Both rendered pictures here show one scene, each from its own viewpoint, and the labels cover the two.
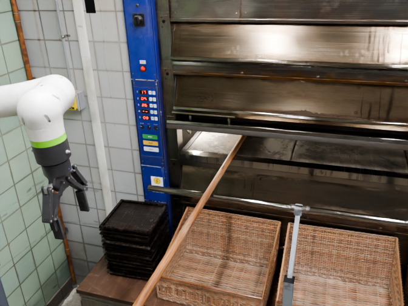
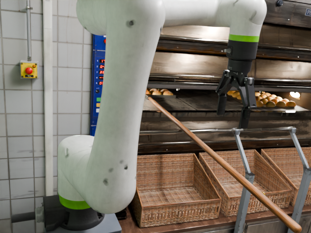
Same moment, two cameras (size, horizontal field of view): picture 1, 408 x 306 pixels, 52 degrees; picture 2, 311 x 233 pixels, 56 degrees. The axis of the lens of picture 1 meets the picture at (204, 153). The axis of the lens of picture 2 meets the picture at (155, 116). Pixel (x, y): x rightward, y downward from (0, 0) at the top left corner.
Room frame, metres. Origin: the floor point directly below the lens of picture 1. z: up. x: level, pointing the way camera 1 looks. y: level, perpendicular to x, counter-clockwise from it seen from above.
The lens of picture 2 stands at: (0.44, 1.21, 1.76)
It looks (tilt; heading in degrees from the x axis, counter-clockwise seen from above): 17 degrees down; 321
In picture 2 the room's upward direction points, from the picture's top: 6 degrees clockwise
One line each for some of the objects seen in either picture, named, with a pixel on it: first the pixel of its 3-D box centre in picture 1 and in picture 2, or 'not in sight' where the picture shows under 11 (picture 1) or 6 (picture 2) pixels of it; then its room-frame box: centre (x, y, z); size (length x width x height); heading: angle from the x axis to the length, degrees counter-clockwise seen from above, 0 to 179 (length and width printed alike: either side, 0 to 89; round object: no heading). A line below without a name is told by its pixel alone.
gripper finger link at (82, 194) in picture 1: (82, 201); (221, 105); (1.09, 0.37, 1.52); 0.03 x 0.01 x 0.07; 73
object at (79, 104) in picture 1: (73, 100); (29, 69); (2.28, 0.72, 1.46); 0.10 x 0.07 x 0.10; 71
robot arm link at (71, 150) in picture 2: not in sight; (83, 170); (1.14, 0.88, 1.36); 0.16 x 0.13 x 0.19; 0
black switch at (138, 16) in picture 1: (136, 15); not in sight; (2.12, 0.30, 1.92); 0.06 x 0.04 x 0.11; 71
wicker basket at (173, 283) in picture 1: (220, 258); (170, 185); (1.77, -0.07, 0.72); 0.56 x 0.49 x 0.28; 70
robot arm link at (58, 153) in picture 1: (50, 150); (240, 50); (1.03, 0.41, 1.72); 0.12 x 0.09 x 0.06; 73
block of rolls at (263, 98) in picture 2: not in sight; (257, 96); (2.07, -1.40, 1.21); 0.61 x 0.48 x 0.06; 161
